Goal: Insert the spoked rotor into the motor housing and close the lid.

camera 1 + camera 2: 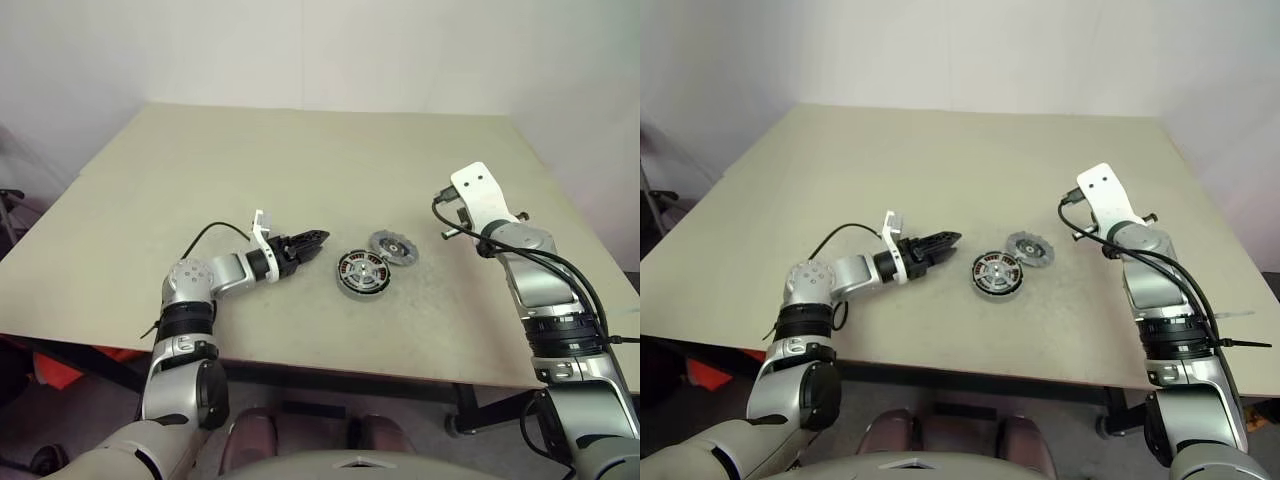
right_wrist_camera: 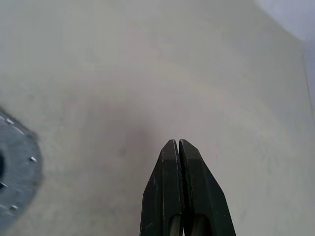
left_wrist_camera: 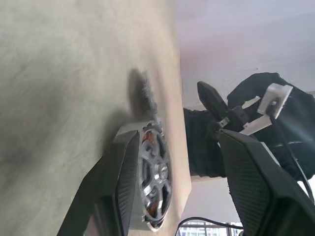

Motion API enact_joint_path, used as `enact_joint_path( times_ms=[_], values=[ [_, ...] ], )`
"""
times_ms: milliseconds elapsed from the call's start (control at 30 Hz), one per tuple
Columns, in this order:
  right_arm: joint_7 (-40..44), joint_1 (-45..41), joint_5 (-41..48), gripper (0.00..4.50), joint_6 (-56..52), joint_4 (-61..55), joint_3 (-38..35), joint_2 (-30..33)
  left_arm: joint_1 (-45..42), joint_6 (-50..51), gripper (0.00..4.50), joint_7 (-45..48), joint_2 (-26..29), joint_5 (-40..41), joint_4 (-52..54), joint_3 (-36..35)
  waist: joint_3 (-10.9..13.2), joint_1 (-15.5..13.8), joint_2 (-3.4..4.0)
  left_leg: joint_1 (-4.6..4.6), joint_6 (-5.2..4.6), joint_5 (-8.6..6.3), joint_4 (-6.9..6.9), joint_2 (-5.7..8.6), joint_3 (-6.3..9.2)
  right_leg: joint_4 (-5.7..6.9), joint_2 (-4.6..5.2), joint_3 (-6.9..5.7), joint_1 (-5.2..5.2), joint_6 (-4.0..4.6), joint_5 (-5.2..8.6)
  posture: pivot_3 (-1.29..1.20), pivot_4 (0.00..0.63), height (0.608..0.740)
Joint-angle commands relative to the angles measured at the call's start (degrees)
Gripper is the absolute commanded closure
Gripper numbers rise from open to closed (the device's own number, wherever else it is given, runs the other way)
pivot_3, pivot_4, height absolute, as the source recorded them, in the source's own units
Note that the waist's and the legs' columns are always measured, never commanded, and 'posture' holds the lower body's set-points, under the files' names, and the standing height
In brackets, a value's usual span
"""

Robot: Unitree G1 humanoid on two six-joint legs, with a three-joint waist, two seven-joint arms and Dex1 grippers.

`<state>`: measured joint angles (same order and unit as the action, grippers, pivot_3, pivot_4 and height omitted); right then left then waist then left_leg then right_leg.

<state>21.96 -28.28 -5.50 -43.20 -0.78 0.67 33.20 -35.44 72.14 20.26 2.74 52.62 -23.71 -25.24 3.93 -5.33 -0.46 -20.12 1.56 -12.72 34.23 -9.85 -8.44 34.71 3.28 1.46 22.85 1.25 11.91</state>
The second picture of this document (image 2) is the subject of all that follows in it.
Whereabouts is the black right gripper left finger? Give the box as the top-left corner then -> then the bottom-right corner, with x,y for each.
139,139 -> 184,236

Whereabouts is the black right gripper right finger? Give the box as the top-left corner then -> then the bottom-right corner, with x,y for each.
179,139 -> 236,236

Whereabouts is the grey metal rotor disc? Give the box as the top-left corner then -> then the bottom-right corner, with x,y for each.
0,105 -> 43,233

